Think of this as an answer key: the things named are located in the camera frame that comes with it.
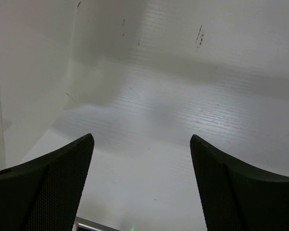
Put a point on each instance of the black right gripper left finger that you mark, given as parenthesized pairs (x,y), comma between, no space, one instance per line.
(44,194)

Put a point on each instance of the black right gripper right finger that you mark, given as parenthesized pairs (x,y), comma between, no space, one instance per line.
(236,196)

